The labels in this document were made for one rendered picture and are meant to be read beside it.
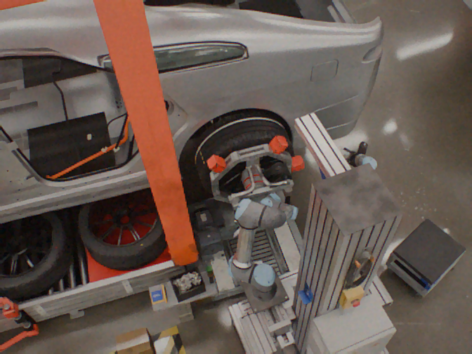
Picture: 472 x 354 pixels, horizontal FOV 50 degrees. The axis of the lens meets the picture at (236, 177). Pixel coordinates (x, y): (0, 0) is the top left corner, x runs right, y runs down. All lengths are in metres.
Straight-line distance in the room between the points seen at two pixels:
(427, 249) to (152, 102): 2.40
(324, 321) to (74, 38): 1.88
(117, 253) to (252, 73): 1.54
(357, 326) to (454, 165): 2.53
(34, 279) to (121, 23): 2.24
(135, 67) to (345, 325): 1.52
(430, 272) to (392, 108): 1.84
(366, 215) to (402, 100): 3.33
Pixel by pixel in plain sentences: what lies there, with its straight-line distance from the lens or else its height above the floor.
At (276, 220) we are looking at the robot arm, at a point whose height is 1.40.
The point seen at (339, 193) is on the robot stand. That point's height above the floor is 2.03.
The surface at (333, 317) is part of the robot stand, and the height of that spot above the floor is 1.23.
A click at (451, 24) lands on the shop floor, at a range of 6.15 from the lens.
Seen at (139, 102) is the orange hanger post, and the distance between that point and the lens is 2.16.
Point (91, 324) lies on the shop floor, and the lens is 4.02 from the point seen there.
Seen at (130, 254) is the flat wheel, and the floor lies 0.50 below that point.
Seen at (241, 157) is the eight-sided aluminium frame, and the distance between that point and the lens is 3.15.
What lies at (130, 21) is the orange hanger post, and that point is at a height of 2.50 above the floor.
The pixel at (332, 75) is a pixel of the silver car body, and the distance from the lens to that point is 3.22.
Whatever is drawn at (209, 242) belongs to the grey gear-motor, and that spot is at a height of 0.40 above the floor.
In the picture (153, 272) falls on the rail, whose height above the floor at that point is 0.37.
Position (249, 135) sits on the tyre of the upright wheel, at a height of 1.18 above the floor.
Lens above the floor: 3.64
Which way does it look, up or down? 55 degrees down
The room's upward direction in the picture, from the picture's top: 3 degrees counter-clockwise
